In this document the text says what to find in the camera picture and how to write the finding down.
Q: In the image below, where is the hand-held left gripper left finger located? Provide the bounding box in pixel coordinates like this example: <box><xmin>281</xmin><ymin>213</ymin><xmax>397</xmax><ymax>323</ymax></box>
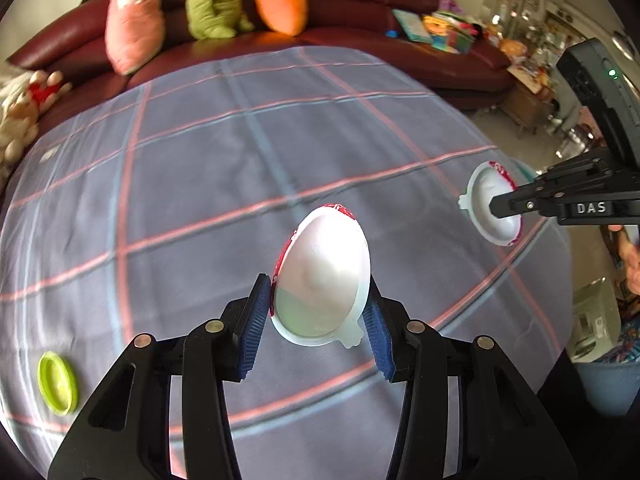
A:
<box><xmin>47</xmin><ymin>272</ymin><xmax>273</xmax><ymax>480</ymax></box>

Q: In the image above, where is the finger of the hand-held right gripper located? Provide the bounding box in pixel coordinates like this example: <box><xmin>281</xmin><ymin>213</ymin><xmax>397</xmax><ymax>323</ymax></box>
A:
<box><xmin>532</xmin><ymin>156</ymin><xmax>611</xmax><ymax>186</ymax></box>
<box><xmin>487</xmin><ymin>180</ymin><xmax>563</xmax><ymax>221</ymax></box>

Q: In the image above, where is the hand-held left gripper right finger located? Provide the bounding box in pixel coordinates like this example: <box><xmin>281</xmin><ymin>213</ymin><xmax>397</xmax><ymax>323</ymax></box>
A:
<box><xmin>362</xmin><ymin>280</ymin><xmax>576</xmax><ymax>480</ymax></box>

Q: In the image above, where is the teal round stool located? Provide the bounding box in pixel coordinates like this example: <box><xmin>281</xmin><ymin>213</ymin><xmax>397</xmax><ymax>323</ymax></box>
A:
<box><xmin>505</xmin><ymin>159</ymin><xmax>538</xmax><ymax>183</ymax></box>

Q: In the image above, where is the white red egg shell half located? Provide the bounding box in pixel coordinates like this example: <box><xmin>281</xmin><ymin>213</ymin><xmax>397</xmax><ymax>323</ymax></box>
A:
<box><xmin>458</xmin><ymin>160</ymin><xmax>525</xmax><ymax>247</ymax></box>
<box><xmin>270</xmin><ymin>203</ymin><xmax>373</xmax><ymax>348</ymax></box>

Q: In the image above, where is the person's right hand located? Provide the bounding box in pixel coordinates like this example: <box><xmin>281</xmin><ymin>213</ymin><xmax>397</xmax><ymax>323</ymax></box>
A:
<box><xmin>606</xmin><ymin>224</ymin><xmax>640</xmax><ymax>297</ymax></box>

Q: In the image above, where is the wooden cabinet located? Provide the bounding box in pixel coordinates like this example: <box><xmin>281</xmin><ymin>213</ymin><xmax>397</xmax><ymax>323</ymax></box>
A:
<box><xmin>500</xmin><ymin>67</ymin><xmax>556</xmax><ymax>136</ymax></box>

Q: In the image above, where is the white carton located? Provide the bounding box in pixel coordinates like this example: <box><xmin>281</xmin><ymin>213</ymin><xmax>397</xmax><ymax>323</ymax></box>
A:
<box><xmin>571</xmin><ymin>280</ymin><xmax>622</xmax><ymax>361</ymax></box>

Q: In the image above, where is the plaid purple tablecloth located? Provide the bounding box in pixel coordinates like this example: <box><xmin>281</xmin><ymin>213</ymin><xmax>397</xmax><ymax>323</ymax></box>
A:
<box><xmin>0</xmin><ymin>45</ymin><xmax>573</xmax><ymax>480</ymax></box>

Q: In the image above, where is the grey blue plastic bin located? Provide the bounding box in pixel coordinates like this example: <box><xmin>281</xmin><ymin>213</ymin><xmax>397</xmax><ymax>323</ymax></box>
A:
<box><xmin>572</xmin><ymin>345</ymin><xmax>640</xmax><ymax>418</ymax></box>

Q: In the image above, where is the green plastic lid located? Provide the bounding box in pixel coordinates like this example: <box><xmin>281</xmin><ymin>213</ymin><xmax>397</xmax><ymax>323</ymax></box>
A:
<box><xmin>37</xmin><ymin>351</ymin><xmax>80</xmax><ymax>416</ymax></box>

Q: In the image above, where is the teal picture book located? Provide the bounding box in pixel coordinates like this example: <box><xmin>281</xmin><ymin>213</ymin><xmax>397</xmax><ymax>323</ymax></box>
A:
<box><xmin>391</xmin><ymin>8</ymin><xmax>433</xmax><ymax>43</ymax></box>

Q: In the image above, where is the dark red leather sofa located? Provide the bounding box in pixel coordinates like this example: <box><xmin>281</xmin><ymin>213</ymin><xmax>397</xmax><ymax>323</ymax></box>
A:
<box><xmin>7</xmin><ymin>0</ymin><xmax>513</xmax><ymax>131</ymax></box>

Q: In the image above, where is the white plush rabbit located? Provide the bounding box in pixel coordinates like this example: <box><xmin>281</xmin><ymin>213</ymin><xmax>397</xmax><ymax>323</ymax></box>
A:
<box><xmin>0</xmin><ymin>80</ymin><xmax>41</xmax><ymax>176</ymax></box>

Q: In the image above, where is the red plush toy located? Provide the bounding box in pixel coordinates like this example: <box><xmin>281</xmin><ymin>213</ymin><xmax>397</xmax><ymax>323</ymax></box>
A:
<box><xmin>25</xmin><ymin>70</ymin><xmax>73</xmax><ymax>116</ymax></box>

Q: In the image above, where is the green dinosaur plush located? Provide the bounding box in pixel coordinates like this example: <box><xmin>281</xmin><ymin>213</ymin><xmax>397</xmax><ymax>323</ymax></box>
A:
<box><xmin>184</xmin><ymin>0</ymin><xmax>256</xmax><ymax>41</ymax></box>

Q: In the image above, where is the pink rabbit plush pillow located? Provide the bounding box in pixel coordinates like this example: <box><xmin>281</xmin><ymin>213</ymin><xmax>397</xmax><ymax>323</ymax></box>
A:
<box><xmin>104</xmin><ymin>0</ymin><xmax>167</xmax><ymax>77</ymax></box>

